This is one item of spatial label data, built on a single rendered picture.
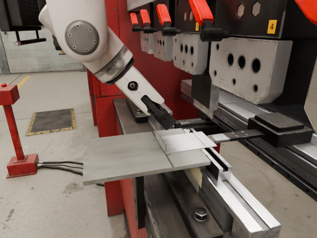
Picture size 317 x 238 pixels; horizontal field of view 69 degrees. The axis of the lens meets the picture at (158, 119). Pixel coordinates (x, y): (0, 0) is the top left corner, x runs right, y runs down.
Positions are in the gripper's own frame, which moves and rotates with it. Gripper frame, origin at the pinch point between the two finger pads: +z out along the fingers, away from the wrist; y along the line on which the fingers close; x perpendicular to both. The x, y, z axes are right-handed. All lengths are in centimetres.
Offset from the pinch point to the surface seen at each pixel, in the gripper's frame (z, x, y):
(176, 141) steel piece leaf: 6.9, 1.8, 0.4
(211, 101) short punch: 1.3, -9.8, -5.6
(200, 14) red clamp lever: -15.9, -14.8, -13.0
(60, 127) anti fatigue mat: 38, 119, 257
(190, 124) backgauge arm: 32, -5, 42
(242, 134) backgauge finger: 18.1, -12.0, -1.0
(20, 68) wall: -70, 225, 700
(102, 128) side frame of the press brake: 20, 34, 84
